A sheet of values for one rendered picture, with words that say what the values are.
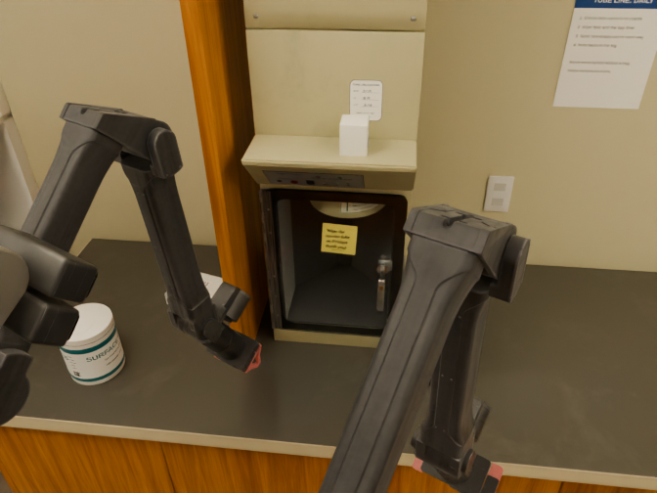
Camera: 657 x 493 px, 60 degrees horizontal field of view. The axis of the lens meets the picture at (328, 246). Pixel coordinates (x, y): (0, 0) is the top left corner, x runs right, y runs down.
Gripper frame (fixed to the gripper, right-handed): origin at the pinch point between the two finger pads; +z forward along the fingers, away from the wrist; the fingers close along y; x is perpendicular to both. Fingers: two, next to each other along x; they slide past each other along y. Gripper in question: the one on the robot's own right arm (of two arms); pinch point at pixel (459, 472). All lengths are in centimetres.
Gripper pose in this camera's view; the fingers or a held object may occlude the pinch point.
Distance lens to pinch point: 113.3
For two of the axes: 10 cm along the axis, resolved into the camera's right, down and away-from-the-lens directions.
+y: -8.4, -2.9, 4.6
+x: -4.6, 8.3, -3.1
